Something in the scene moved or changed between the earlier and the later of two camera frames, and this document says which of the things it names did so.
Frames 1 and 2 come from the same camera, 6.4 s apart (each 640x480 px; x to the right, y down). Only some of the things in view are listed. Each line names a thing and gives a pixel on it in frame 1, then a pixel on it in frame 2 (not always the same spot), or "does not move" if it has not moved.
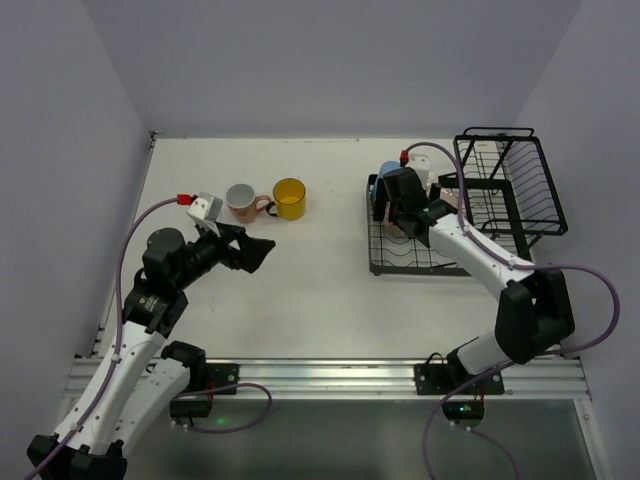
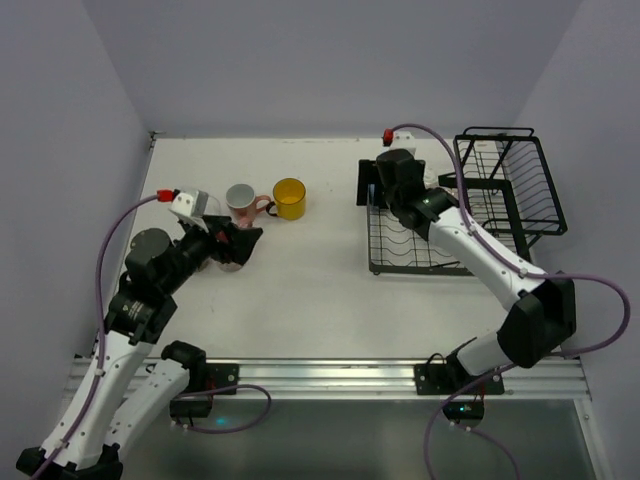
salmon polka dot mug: x=244 y=203 does not move
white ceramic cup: x=432 y=179 does not move
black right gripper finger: x=380 y=199 -> x=367 y=175
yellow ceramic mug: x=290 y=199 does not move
